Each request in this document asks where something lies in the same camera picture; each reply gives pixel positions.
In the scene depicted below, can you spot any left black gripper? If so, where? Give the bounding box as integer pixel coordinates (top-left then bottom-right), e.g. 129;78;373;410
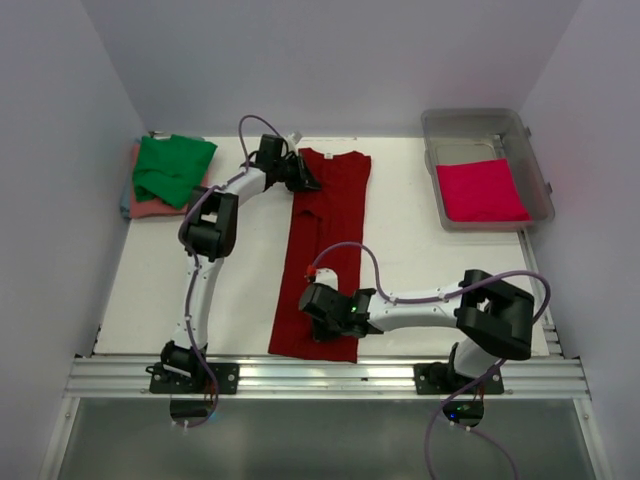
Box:
273;152;320;193

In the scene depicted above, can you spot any dark red t-shirt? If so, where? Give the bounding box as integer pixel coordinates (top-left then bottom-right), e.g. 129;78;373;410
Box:
268;148;372;363

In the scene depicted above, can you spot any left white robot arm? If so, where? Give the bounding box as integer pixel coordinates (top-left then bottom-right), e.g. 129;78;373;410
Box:
160;132;321;393

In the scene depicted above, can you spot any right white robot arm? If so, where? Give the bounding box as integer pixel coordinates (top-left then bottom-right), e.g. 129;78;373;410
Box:
298;270;535;393

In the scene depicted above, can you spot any green t-shirt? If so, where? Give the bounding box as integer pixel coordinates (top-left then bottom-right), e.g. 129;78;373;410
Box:
132;133;218;211

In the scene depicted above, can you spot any folded salmon pink t-shirt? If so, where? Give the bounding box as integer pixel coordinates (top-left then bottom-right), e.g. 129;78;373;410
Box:
127;143;210;219

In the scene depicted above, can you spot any magenta folded t-shirt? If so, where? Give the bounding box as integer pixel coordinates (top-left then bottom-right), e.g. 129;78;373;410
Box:
436;158;532;223

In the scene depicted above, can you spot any clear plastic storage bin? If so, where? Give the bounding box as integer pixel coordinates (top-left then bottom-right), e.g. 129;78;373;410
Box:
421;108;555;231

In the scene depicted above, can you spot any folded light blue t-shirt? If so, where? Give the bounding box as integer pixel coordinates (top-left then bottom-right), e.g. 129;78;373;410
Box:
119;184;132;219

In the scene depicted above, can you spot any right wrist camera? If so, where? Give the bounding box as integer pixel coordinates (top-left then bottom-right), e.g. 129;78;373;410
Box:
312;268;339;290

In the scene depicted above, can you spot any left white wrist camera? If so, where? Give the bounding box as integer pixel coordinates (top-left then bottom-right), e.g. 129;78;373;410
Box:
285;131;302;146

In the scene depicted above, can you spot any aluminium mounting rail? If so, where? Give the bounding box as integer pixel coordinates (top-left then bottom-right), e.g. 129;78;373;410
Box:
63;356;590;400

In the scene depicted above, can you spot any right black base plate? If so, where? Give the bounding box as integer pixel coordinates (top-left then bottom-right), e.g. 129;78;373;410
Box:
413;362;505;395

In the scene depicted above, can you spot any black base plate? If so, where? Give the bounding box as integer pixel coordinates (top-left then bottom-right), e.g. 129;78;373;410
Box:
413;362;505;395
145;362;240;395

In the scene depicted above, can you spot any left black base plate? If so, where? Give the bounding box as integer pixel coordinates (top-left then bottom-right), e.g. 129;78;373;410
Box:
145;362;240;395

